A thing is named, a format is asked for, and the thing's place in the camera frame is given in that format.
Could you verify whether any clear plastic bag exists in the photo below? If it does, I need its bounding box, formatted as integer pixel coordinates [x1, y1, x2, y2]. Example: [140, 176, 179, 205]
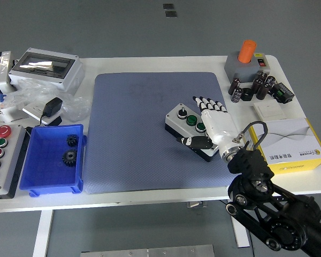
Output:
[5, 79, 93, 123]

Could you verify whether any black power adapter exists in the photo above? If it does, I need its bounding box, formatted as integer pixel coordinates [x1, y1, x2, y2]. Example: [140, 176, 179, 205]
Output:
[39, 97, 64, 126]

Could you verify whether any grey enclosure with clear window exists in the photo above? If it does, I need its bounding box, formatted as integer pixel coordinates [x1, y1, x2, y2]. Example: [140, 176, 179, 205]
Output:
[8, 47, 86, 94]

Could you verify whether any black silver-striped capacitor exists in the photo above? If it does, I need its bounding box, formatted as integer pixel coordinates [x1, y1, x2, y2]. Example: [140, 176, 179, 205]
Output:
[231, 87, 243, 103]

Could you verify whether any large black bevel gear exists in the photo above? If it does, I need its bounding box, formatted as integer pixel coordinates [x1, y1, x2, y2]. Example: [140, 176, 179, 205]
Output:
[62, 149, 78, 167]

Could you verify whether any small black bevel gear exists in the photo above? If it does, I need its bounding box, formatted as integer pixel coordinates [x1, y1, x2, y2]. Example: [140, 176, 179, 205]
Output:
[66, 134, 80, 147]

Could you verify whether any grey cable with metal connector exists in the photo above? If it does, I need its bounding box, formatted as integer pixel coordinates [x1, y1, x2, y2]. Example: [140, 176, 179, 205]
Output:
[232, 120, 269, 148]

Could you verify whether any blue plastic bin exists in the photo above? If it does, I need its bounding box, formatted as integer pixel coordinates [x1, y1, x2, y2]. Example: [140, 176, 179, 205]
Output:
[18, 123, 88, 198]

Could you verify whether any black and white device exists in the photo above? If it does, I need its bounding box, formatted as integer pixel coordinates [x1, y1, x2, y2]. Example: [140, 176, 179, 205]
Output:
[0, 51, 18, 100]

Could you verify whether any white table leg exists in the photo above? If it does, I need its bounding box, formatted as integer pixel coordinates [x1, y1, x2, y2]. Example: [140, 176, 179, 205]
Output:
[231, 214, 251, 248]
[32, 210, 54, 257]

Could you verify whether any orange cylinder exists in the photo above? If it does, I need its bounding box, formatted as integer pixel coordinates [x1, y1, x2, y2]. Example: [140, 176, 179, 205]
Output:
[237, 40, 257, 64]

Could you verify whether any yellow and white cardboard box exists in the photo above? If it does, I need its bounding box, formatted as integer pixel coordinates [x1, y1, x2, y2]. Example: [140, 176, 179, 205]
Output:
[248, 117, 321, 175]

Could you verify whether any grey four-button control box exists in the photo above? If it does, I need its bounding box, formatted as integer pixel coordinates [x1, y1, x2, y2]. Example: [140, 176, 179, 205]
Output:
[164, 103, 221, 163]

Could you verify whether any grey metal plate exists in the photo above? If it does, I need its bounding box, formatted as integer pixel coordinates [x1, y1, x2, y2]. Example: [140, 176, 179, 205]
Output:
[80, 244, 215, 257]

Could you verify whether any grey switch box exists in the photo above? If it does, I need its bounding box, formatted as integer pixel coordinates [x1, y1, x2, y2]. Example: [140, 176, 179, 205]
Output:
[224, 52, 271, 83]

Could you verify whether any small black ring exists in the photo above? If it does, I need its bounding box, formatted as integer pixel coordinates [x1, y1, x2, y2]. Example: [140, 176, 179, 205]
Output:
[240, 87, 254, 102]

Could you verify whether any white wall switch plate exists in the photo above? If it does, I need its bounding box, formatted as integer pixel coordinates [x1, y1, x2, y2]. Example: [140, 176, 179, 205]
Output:
[253, 101, 287, 121]

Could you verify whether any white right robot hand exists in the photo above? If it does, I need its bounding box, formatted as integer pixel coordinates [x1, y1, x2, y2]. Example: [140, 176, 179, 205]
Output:
[175, 95, 249, 163]

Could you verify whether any white wall socket panel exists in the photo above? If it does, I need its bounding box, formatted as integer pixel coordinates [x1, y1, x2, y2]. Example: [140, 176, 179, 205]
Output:
[22, 103, 63, 126]

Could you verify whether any metal bracket under table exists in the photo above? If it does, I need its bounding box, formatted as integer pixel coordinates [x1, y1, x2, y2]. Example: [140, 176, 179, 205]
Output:
[186, 201, 208, 209]

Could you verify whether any grey-blue textured mat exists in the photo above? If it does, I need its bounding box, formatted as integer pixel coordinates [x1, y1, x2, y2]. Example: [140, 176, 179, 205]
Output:
[83, 71, 235, 195]

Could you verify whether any grey five-button control station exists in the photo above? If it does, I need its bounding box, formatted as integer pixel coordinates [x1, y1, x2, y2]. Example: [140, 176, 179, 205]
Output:
[0, 124, 30, 200]

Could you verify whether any white part with blue clip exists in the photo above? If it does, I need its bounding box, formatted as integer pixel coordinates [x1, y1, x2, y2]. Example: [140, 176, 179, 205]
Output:
[0, 93, 25, 124]

